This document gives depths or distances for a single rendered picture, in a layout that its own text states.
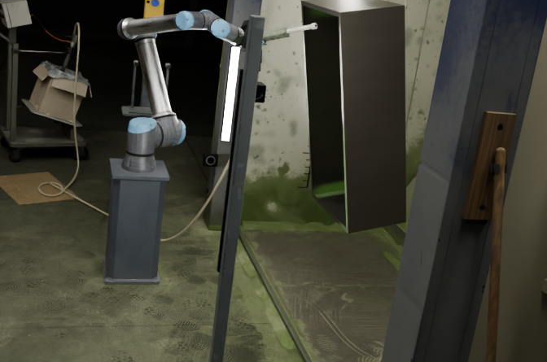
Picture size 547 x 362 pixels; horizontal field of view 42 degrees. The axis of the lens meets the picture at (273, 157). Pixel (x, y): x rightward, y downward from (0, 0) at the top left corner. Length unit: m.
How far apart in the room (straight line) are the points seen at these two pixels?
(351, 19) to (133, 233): 1.63
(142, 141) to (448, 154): 2.28
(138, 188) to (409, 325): 2.14
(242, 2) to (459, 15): 2.77
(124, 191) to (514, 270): 2.23
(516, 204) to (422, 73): 2.90
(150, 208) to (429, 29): 2.29
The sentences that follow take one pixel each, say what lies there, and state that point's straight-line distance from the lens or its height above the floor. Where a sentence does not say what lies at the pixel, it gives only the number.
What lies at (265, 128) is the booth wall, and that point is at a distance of 4.76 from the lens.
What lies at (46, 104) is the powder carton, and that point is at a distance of 6.02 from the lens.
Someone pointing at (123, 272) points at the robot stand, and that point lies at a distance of 4.09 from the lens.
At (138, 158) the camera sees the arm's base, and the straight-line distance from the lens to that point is 3.92.
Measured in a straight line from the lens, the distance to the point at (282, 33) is 3.80.
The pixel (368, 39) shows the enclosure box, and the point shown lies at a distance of 3.66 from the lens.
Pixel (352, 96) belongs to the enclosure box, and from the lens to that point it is 3.68.
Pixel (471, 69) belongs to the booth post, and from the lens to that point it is 1.86.
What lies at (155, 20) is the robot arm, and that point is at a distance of 3.82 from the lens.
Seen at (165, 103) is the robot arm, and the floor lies 0.99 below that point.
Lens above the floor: 1.86
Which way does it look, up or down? 16 degrees down
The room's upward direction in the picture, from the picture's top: 8 degrees clockwise
